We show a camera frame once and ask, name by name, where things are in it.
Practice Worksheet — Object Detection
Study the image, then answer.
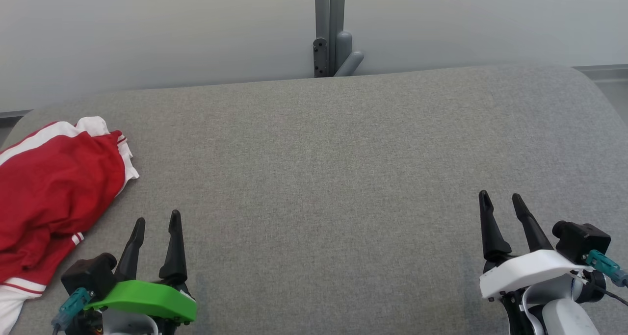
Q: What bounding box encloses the left teal plug black cable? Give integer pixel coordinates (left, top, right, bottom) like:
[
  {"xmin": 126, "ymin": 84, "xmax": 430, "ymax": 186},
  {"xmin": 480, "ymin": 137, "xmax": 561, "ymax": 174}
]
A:
[{"xmin": 52, "ymin": 287, "xmax": 94, "ymax": 335}]

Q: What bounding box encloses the grey fabric sofa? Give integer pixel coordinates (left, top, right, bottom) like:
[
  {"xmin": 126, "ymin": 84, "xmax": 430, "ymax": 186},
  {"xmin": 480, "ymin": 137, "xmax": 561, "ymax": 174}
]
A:
[{"xmin": 0, "ymin": 64, "xmax": 628, "ymax": 335}]

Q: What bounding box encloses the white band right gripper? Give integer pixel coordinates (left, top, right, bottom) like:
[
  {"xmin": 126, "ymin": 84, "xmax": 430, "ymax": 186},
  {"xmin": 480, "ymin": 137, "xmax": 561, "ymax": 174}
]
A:
[{"xmin": 479, "ymin": 190, "xmax": 594, "ymax": 301}]

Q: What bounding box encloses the right teal plug black cable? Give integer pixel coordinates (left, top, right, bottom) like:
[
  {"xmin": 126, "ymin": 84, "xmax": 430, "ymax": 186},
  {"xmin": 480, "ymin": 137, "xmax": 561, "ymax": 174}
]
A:
[{"xmin": 585, "ymin": 250, "xmax": 628, "ymax": 307}]

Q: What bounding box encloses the red jersey with white sleeves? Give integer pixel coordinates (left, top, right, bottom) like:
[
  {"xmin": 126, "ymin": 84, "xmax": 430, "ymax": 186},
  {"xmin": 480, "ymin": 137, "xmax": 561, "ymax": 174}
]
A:
[{"xmin": 0, "ymin": 116, "xmax": 140, "ymax": 335}]

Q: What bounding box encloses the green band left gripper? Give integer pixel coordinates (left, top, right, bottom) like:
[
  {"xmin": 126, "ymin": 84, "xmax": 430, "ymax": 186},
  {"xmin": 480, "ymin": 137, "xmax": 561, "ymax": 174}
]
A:
[{"xmin": 84, "ymin": 209, "xmax": 198, "ymax": 324}]

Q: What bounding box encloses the teal plug black cable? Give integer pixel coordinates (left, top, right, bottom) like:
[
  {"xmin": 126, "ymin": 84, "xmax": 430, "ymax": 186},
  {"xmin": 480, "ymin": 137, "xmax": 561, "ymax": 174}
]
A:
[
  {"xmin": 585, "ymin": 250, "xmax": 628, "ymax": 307},
  {"xmin": 52, "ymin": 287, "xmax": 94, "ymax": 335}
]

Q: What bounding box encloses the grey metal frame post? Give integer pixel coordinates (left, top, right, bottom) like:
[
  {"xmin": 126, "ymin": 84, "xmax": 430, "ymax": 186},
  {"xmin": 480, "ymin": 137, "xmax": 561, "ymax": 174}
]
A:
[{"xmin": 313, "ymin": 0, "xmax": 365, "ymax": 78}]

